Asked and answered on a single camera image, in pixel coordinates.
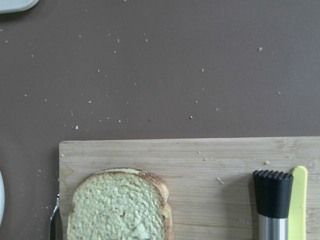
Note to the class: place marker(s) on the bread slice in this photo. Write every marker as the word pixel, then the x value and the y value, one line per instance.
pixel 121 204

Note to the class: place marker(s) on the cream rabbit tray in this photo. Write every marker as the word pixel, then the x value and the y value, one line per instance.
pixel 14 6

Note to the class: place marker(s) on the wooden cutting board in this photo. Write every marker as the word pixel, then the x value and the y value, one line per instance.
pixel 210 180

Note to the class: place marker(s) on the steel muddler black tip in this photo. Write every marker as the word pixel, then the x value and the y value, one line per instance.
pixel 273 190

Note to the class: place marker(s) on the white round plate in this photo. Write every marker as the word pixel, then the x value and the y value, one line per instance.
pixel 2 198

